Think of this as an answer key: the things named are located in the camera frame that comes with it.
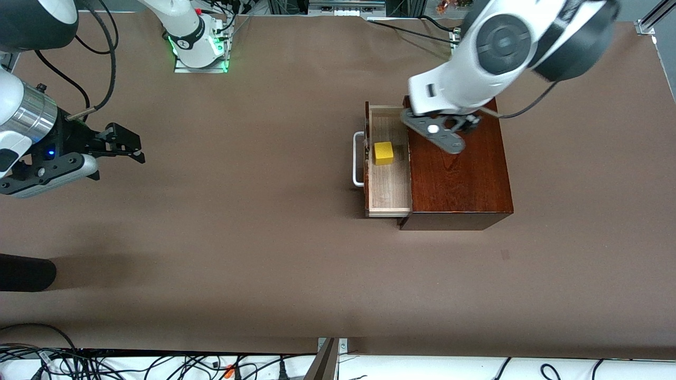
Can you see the aluminium frame profile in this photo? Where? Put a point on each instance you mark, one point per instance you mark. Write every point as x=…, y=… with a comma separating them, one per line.
x=652, y=18

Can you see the black cylindrical object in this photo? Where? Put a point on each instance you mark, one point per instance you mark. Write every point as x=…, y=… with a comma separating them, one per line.
x=26, y=272

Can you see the dark brown wooden cabinet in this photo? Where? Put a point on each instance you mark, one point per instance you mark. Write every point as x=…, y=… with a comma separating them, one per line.
x=465, y=179

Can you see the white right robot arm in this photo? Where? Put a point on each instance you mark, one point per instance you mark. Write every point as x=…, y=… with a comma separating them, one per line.
x=185, y=21

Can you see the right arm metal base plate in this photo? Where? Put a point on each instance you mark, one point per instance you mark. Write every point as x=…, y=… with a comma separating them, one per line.
x=211, y=68

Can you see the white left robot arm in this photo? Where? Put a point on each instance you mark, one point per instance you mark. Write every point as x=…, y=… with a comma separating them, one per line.
x=459, y=79

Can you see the small metal corner bracket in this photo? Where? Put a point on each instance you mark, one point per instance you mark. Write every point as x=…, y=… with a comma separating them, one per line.
x=343, y=345

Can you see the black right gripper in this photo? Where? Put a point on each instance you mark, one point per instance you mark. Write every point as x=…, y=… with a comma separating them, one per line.
x=72, y=138

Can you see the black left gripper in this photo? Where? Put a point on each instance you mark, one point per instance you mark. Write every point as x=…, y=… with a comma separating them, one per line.
x=469, y=122

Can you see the metal frame with white strip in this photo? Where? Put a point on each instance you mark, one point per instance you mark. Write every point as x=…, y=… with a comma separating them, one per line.
x=346, y=11

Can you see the white lower shelf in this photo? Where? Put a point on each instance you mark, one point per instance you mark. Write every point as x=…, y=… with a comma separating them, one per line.
x=422, y=369

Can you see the yellow cube block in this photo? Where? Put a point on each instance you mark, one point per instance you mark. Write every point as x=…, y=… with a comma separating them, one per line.
x=384, y=153

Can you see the dark grey metal beam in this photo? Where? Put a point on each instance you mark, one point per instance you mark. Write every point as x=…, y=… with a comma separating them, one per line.
x=325, y=367

